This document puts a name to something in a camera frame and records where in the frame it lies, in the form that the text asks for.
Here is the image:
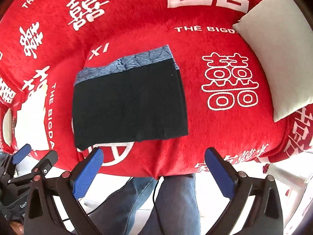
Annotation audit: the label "white pillow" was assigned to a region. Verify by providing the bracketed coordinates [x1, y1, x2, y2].
[232, 0, 313, 123]

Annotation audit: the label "white furniture piece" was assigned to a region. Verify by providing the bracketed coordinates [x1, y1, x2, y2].
[263, 163, 313, 228]

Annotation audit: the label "red printed blanket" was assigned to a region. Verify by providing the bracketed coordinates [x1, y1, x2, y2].
[0, 0, 313, 178]

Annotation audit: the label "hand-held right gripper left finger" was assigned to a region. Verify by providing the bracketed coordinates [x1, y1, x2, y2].
[23, 147, 104, 235]

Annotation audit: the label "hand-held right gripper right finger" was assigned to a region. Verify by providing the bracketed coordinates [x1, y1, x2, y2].
[204, 147, 285, 235]

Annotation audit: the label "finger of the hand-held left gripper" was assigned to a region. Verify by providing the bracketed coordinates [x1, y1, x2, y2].
[5, 144, 32, 177]
[32, 150, 59, 178]

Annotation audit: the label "thin black cable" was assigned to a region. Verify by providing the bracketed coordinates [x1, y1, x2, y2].
[152, 176, 163, 235]

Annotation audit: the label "black pants with patterned waistband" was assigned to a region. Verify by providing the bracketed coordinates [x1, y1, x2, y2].
[72, 44, 189, 151]

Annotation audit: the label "person's right leg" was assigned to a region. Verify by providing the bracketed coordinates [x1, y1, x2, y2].
[142, 173, 201, 235]

